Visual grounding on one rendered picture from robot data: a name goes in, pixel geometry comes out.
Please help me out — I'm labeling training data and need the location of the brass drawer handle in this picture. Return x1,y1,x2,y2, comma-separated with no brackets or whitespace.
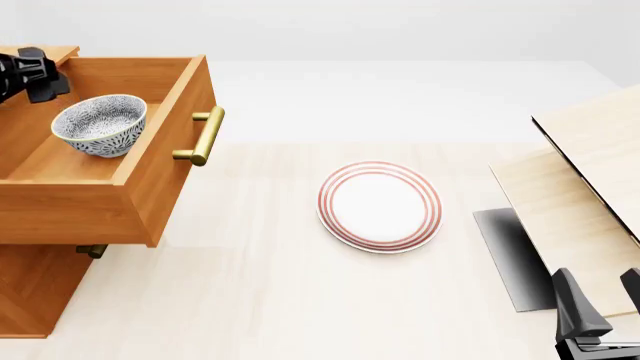
172,105,226,168
75,243,109,261

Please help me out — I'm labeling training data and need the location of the wooden cabinet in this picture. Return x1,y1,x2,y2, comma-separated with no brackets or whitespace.
0,45,95,339

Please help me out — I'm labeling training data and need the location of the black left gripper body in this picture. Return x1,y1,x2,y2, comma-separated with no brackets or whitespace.
14,55,60,91

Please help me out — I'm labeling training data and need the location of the white plate with red rings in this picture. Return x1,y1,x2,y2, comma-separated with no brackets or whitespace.
316,160,444,255

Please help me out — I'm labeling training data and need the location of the pale wooden slat tray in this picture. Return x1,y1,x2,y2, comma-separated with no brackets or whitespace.
472,83,640,321

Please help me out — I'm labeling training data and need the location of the wooden drawer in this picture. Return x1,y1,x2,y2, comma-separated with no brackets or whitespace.
0,54,219,249

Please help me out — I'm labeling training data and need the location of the blue patterned white bowl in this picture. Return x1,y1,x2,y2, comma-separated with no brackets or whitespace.
50,93,149,159

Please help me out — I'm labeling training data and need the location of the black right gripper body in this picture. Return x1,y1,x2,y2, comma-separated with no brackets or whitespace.
554,334,640,360

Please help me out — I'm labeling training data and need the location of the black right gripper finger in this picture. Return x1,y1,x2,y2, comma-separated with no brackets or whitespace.
551,267,615,343
619,267,640,317

